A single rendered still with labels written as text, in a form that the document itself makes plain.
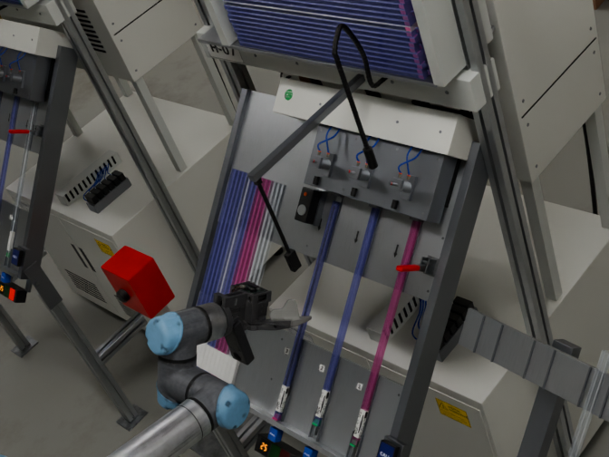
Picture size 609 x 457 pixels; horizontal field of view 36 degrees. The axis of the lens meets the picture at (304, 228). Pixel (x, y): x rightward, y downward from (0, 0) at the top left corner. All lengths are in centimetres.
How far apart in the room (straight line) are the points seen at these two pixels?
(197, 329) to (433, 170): 55
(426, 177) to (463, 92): 20
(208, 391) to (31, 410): 198
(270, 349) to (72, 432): 146
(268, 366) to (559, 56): 93
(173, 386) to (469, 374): 73
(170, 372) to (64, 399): 182
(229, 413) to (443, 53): 75
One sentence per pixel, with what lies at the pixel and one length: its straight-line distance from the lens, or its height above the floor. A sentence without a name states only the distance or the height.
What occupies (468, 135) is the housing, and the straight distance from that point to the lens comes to 186.
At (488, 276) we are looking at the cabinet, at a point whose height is 62.
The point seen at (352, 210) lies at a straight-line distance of 203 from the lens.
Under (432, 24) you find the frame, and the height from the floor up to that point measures 151.
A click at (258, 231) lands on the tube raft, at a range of 220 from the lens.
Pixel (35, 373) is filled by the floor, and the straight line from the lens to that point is 382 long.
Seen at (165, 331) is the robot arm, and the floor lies 117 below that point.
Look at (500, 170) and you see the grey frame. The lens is 187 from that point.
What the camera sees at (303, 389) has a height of 78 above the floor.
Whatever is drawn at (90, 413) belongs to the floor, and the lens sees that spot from 352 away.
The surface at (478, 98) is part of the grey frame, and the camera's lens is 175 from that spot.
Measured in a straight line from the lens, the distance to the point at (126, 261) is 269.
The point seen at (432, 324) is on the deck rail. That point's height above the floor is 95.
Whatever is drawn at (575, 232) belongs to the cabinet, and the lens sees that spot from 249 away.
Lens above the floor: 229
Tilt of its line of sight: 37 degrees down
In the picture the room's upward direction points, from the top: 23 degrees counter-clockwise
